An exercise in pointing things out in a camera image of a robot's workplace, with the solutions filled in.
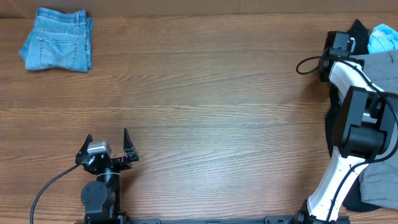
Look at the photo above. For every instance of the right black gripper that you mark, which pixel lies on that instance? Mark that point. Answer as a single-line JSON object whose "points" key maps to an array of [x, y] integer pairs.
{"points": [[336, 39]]}

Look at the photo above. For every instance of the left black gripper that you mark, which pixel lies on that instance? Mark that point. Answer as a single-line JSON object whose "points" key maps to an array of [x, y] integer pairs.
{"points": [[123, 163]]}

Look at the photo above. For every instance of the grey shorts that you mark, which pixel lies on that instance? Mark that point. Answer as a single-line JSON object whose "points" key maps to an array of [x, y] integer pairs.
{"points": [[376, 186]]}

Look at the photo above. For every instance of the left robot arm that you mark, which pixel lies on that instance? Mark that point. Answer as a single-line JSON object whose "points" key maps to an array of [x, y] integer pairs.
{"points": [[102, 197]]}

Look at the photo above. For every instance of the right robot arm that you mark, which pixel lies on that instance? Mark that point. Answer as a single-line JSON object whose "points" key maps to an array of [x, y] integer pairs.
{"points": [[363, 130]]}

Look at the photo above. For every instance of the black shirt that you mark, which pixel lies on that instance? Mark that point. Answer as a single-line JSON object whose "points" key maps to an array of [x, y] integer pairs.
{"points": [[360, 34]]}

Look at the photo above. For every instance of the light blue garment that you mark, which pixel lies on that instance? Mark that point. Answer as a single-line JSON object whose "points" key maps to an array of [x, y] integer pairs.
{"points": [[382, 39]]}

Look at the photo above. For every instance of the folded blue jeans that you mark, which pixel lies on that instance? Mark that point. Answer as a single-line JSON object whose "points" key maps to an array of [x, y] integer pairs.
{"points": [[59, 40]]}

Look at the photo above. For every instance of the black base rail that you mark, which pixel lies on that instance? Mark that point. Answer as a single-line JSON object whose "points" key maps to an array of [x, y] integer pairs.
{"points": [[266, 220]]}

